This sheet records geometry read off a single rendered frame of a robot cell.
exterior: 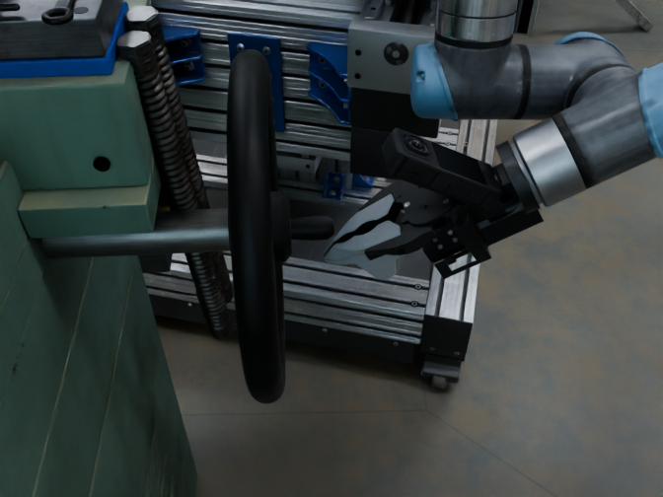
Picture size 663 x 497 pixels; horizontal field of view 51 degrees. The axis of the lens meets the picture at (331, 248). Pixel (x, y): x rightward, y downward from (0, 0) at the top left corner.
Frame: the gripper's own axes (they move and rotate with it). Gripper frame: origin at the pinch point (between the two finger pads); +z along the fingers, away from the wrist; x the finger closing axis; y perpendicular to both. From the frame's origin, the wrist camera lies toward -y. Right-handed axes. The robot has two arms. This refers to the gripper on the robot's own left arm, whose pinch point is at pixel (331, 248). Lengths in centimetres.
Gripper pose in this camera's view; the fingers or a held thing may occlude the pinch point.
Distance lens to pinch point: 70.0
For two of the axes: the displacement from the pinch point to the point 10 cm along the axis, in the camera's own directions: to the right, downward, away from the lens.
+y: 5.1, 6.0, 6.2
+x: -0.8, -6.9, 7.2
